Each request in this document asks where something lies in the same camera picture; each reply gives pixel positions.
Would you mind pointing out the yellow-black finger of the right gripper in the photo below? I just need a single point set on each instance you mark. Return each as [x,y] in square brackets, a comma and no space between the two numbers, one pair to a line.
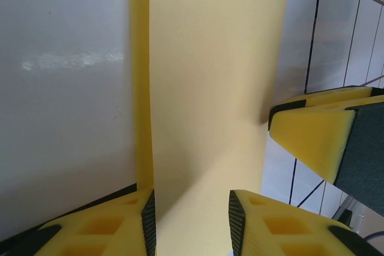
[336,95]
[315,136]

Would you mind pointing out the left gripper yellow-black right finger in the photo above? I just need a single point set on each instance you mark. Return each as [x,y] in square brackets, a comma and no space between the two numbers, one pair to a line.
[300,238]

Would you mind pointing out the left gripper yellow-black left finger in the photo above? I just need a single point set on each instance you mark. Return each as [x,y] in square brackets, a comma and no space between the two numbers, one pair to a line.
[129,238]

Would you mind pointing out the yellow cloth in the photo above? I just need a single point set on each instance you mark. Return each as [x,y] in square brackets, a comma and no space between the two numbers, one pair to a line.
[210,73]

